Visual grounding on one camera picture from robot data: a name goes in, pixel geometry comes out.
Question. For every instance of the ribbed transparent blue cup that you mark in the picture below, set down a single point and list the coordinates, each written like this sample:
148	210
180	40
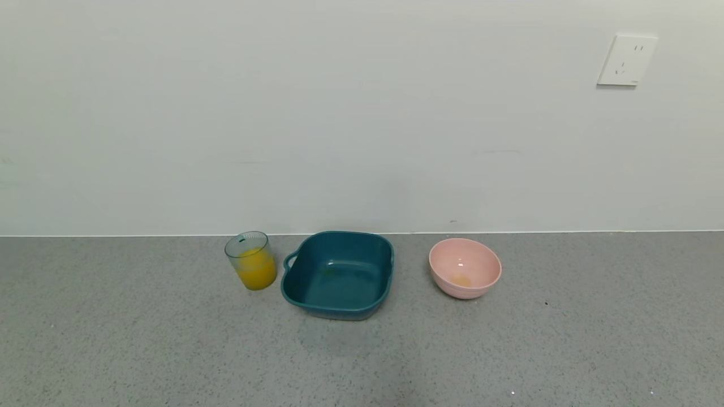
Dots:
249	244

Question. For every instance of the orange juice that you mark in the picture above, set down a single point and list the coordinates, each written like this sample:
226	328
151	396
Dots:
257	274

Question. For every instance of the teal square plastic tray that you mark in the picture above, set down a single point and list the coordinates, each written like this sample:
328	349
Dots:
339	277

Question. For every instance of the pink ribbed bowl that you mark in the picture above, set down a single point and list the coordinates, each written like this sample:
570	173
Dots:
464	265

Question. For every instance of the white wall socket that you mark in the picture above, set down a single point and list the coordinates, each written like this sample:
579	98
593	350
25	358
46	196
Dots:
626	59

